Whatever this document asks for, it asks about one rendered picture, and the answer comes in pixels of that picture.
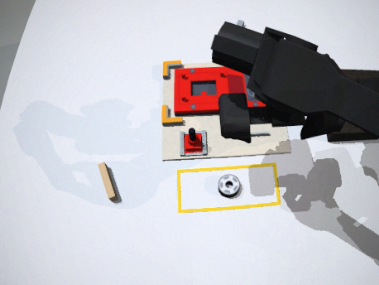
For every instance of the tan wooden bar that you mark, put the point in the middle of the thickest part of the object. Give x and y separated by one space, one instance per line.
108 182

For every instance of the black and grey wheel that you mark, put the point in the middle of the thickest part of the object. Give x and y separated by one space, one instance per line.
231 180

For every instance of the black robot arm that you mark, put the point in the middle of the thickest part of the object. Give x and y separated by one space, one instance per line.
289 75

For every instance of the yellow rectangular outline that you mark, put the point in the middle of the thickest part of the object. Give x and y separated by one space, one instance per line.
232 207

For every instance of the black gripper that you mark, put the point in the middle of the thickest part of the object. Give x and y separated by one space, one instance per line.
236 117

